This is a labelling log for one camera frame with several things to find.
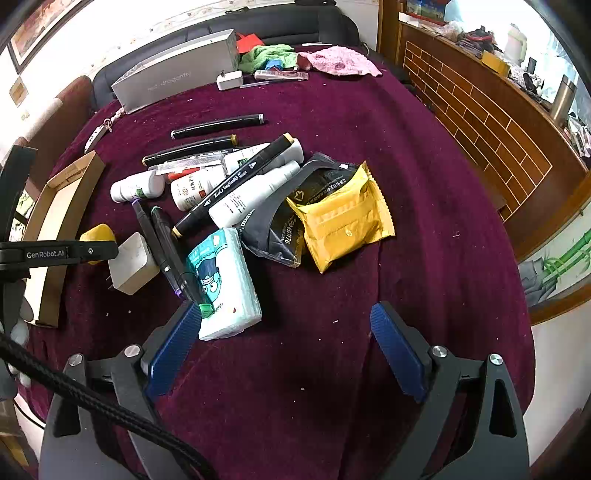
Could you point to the yellow snack packet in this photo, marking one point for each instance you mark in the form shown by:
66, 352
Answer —
341, 221

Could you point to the beige wall switch plate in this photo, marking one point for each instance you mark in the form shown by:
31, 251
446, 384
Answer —
18, 90

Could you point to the toothpaste tube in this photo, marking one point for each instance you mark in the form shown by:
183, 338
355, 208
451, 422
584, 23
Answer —
279, 75

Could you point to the person's left hand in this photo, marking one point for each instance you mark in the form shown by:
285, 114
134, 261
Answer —
22, 333

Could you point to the green cloth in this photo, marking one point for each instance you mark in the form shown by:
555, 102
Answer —
265, 55

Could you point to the clear packet red contents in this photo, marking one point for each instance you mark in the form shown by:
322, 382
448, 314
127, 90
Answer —
194, 162

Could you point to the black marker purple cap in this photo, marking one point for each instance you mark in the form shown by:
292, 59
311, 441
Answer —
150, 235

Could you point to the small blue item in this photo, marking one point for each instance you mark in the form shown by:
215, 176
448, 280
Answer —
275, 64

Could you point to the wooden counter brick pattern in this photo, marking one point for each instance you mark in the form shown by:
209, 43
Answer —
485, 129

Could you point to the pink towel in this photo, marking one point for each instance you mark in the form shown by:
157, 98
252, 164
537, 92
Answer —
341, 62

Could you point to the black foil packet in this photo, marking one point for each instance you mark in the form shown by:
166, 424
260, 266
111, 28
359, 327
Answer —
277, 226

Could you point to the long grey box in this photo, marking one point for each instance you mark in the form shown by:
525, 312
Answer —
175, 71

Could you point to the yellow box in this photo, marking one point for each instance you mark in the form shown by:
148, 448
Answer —
496, 63

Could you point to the cardboard tray box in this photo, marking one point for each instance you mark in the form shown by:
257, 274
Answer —
51, 217

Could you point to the framed wall picture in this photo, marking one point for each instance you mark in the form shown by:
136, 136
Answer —
41, 25

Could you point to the black sofa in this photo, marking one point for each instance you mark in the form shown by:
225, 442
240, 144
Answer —
277, 23

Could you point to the cartoon print tissue pack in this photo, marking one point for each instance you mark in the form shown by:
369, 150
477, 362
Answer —
226, 286

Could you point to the white bottle red label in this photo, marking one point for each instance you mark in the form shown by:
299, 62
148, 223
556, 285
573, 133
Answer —
196, 189

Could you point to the red paper bag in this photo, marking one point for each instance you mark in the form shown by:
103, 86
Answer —
247, 42

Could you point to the white cube charger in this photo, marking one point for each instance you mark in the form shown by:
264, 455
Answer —
134, 263

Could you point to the black marker beige caps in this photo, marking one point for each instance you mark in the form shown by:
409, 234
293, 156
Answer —
231, 187

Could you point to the bamboo wall painting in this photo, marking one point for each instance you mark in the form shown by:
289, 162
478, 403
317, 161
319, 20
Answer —
558, 263

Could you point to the silver pen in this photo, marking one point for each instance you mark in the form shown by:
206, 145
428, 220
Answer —
258, 84

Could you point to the white kettle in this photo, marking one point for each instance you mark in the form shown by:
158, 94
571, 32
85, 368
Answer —
515, 44

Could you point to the yellow rounded object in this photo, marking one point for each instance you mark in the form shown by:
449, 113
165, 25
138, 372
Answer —
97, 233

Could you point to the black marker green cap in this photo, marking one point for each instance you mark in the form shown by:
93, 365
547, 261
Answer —
168, 240

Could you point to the white flat power adapter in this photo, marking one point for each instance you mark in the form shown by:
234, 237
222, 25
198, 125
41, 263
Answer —
229, 81

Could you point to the brown chair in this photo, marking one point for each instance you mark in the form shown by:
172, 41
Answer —
60, 120

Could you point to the small white bottle green label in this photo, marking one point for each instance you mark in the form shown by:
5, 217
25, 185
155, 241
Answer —
134, 187

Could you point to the black marker yellow cap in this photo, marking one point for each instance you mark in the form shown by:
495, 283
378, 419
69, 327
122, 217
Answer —
184, 151

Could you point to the white bottle leaf print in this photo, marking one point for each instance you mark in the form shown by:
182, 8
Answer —
238, 161

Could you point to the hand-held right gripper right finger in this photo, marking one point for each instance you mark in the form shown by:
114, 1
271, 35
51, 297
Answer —
399, 353

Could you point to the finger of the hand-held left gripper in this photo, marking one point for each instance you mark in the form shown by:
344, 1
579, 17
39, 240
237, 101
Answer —
55, 253

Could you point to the plain white bottle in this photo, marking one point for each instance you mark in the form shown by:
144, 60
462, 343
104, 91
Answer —
244, 203

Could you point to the steel thermos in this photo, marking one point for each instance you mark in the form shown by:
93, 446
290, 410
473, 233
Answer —
563, 99

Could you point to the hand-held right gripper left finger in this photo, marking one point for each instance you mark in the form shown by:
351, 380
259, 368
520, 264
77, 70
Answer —
173, 350

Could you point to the black marker grey cap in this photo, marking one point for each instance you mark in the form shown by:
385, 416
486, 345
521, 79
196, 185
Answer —
217, 125

